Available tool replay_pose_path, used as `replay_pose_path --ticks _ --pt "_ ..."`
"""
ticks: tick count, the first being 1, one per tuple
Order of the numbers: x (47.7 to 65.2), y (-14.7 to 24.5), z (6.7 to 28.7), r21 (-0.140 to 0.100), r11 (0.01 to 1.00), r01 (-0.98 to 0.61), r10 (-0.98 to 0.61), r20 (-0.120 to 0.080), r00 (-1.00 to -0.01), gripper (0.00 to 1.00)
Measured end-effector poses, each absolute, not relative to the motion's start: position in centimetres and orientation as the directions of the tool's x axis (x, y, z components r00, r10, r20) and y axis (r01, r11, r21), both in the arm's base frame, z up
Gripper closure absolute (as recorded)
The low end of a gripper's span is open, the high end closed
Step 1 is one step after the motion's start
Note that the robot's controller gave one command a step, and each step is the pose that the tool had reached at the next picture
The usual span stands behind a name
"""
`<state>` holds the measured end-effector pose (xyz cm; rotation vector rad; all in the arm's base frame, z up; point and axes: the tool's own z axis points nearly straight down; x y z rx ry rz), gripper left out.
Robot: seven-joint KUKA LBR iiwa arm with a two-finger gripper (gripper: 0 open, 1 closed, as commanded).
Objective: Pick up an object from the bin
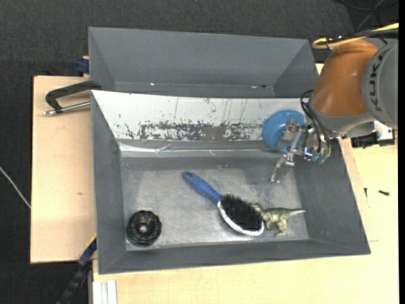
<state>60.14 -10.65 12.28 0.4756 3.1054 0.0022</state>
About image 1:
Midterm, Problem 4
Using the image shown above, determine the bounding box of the blue round disc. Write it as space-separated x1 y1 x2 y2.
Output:
261 110 307 153

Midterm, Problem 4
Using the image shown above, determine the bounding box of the green toy dinosaur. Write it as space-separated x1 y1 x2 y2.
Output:
251 202 307 238

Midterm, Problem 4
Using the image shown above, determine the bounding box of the grey metal bin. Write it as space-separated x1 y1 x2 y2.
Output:
87 26 371 275

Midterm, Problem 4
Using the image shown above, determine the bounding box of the pale wood flat board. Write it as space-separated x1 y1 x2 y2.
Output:
30 75 97 265

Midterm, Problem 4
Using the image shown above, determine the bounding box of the blue handled black hairbrush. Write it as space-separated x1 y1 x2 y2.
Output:
181 170 265 237

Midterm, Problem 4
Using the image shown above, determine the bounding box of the black cylinder on white bracket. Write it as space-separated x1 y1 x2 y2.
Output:
349 120 397 149

